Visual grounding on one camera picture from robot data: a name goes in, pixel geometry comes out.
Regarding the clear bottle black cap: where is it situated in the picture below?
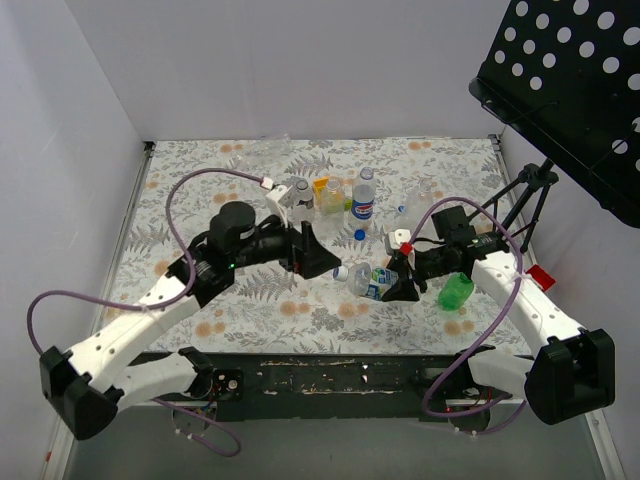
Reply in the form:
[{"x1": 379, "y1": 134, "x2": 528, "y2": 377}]
[{"x1": 292, "y1": 179, "x2": 315, "y2": 223}]

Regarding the black perforated music stand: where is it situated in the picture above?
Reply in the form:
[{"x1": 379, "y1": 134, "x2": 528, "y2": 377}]
[{"x1": 469, "y1": 1, "x2": 639, "y2": 228}]

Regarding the purple cable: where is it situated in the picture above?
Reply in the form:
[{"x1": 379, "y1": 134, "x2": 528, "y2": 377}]
[
  {"x1": 27, "y1": 168, "x2": 274, "y2": 457},
  {"x1": 409, "y1": 197, "x2": 529, "y2": 435}
]

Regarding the bottle green white label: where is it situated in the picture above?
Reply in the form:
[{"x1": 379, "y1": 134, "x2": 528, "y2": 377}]
[{"x1": 342, "y1": 262, "x2": 398, "y2": 301}]

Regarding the green plastic bottle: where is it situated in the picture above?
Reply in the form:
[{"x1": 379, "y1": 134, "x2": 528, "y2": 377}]
[{"x1": 438, "y1": 273, "x2": 475, "y2": 311}]

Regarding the red box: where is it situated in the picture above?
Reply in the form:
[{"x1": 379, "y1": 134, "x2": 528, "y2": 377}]
[{"x1": 526, "y1": 264, "x2": 556, "y2": 292}]

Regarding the aluminium frame rail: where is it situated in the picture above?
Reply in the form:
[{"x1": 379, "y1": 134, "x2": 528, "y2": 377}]
[{"x1": 585, "y1": 410, "x2": 626, "y2": 480}]

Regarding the floral tablecloth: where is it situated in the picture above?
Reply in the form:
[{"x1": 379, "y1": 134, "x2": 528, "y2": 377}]
[{"x1": 110, "y1": 136, "x2": 528, "y2": 354}]

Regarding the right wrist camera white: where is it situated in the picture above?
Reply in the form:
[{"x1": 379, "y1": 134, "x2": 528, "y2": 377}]
[{"x1": 385, "y1": 229, "x2": 414, "y2": 258}]

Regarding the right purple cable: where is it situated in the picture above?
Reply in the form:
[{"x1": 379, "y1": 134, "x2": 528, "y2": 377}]
[{"x1": 409, "y1": 197, "x2": 529, "y2": 435}]

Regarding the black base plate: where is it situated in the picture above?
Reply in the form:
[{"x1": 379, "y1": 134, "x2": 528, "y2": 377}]
[{"x1": 197, "y1": 353, "x2": 457, "y2": 422}]

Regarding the clear uncapped bottle right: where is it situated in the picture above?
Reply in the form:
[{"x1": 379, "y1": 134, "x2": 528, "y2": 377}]
[{"x1": 399, "y1": 179, "x2": 434, "y2": 230}]

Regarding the yellow green toy basket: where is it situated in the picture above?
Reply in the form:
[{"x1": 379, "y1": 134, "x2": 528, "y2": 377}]
[{"x1": 313, "y1": 176, "x2": 352, "y2": 211}]

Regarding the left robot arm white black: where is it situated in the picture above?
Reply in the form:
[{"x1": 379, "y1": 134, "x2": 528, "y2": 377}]
[{"x1": 39, "y1": 201, "x2": 341, "y2": 440}]

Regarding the black tripod stand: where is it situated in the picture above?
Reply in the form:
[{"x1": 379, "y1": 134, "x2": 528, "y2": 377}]
[{"x1": 481, "y1": 158, "x2": 559, "y2": 254}]

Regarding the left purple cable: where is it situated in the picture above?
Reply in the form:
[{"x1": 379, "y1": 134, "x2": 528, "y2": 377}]
[{"x1": 27, "y1": 168, "x2": 274, "y2": 457}]

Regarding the clear bottle blue label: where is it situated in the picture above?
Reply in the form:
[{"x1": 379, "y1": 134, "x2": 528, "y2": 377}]
[{"x1": 349, "y1": 167, "x2": 376, "y2": 230}]

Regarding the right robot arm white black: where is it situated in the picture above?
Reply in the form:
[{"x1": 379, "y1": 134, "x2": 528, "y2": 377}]
[{"x1": 382, "y1": 206, "x2": 615, "y2": 425}]

